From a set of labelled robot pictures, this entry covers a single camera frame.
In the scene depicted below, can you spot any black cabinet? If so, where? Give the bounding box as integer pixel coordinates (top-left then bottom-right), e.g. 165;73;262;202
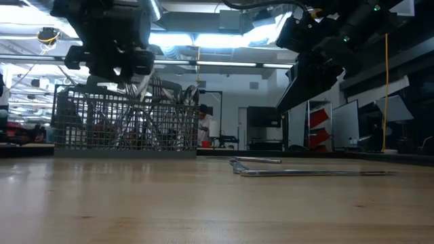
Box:
246;106;283;152

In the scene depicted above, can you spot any long ceiling light strip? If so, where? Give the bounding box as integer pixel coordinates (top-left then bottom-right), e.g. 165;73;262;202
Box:
0;54;295;71

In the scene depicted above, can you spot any grey ceiling box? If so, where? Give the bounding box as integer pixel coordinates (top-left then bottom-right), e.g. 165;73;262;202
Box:
218;9;244;34

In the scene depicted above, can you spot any grey tilted panel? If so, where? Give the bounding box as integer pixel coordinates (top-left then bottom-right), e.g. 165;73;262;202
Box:
374;94;414;123

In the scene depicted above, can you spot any black background gantry frame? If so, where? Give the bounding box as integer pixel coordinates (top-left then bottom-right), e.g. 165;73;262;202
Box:
199;89;224;150

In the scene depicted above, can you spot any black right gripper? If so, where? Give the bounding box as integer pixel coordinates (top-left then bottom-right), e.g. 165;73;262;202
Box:
276;9;344;115

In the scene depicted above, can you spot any red padded seat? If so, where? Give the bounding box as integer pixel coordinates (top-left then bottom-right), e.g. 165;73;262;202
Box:
5;121;27;137

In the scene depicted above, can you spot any yellow hanging cable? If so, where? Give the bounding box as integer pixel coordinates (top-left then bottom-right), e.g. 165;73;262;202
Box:
382;33;390;152

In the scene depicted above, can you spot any person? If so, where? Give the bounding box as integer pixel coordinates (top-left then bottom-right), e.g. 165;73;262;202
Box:
32;123;47;142
198;104;214;147

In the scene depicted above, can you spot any silver ventilation duct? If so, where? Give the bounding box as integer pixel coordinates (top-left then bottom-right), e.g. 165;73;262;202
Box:
149;0;163;21

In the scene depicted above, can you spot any silver table knife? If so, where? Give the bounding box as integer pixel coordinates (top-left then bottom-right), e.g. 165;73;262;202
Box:
233;156;283;165
229;158;250;175
239;168;396;178
57;66;113;134

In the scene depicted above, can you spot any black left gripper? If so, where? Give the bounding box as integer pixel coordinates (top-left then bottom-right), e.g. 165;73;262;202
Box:
50;0;156;83

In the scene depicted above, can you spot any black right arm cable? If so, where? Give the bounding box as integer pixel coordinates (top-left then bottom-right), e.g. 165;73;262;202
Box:
220;0;310;13

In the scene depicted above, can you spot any grey plastic cutlery basket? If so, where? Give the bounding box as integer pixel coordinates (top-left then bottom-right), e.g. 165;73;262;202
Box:
53;75;200;159

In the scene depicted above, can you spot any whiteboard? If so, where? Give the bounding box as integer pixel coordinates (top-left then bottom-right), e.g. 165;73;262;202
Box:
331;99;359;150

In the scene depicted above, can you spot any red and white shelf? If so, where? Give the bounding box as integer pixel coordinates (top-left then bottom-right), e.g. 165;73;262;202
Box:
306;100;332;153

